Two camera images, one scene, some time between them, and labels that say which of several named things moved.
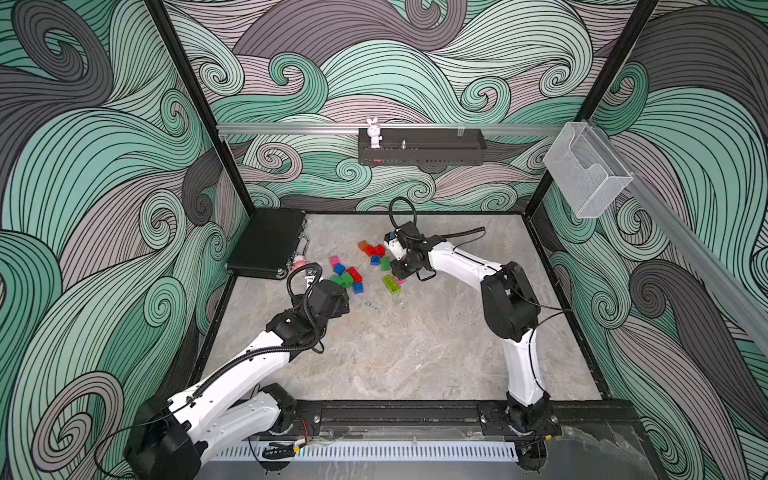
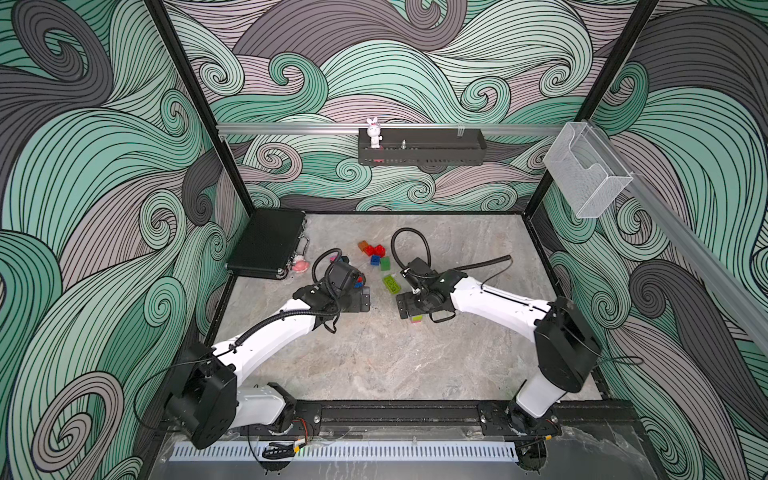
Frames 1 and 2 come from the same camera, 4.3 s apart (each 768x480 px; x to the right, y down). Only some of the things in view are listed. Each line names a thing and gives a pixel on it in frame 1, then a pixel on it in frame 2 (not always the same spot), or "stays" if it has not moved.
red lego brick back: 378,250 stays
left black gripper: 342,306 -> 358,304
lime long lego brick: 392,284 stays
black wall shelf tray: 423,147 stays
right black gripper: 395,267 -> 410,308
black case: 267,243 stays
